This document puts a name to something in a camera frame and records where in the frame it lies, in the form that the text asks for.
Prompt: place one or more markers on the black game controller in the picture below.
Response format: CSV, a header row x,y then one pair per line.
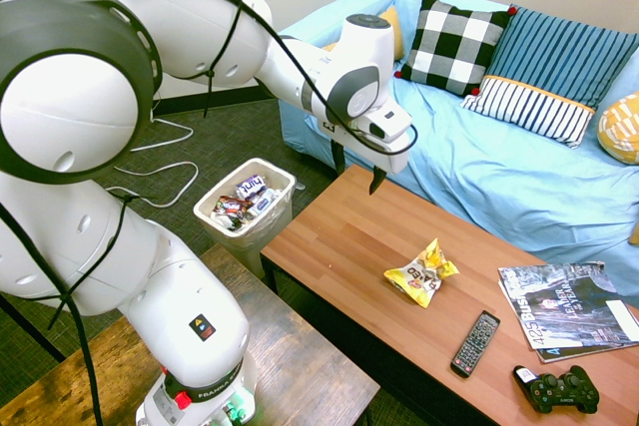
x,y
564,391

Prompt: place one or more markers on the plain yellow pillow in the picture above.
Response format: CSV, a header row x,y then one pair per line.
x,y
396,32

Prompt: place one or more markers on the black remote control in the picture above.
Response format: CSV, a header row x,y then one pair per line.
x,y
475,343

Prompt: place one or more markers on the purple hint drink can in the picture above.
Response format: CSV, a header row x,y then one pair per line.
x,y
250,186

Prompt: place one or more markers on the light blue sofa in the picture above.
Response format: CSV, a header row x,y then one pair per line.
x,y
499,176

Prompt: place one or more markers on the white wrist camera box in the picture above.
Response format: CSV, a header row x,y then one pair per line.
x,y
392,119

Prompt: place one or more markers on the rustic dark wooden table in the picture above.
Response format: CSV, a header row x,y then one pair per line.
x,y
299,371

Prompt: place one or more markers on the magazine underneath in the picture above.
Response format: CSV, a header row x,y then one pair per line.
x,y
564,353

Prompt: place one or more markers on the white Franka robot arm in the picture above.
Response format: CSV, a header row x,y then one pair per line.
x,y
175,296

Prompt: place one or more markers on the orange cushion corner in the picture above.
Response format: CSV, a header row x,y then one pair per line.
x,y
635,234

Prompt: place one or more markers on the blue striped pillow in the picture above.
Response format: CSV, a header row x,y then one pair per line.
x,y
559,59

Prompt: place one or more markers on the colourful candy wrapper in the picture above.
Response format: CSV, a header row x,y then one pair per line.
x,y
230,206

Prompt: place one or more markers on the white trash bin with liner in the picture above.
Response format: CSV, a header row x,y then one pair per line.
x,y
259,236

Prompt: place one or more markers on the reddish wooden coffee table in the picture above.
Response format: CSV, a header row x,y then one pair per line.
x,y
359,246

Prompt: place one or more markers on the white navy striped pillow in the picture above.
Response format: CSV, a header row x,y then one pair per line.
x,y
534,109

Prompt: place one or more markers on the white crumpled wrapper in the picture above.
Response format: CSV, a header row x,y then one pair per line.
x,y
263,204

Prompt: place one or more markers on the black white checkered pillow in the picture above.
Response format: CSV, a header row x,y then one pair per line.
x,y
451,44

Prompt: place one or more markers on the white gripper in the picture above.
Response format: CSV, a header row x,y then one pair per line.
x,y
394,159

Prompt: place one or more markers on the yellow white patterned pillow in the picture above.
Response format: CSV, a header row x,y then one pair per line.
x,y
621,129

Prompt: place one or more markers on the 425 Business magazine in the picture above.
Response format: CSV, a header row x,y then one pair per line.
x,y
559,306

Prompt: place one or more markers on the yellow chip bag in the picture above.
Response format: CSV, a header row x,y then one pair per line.
x,y
422,279

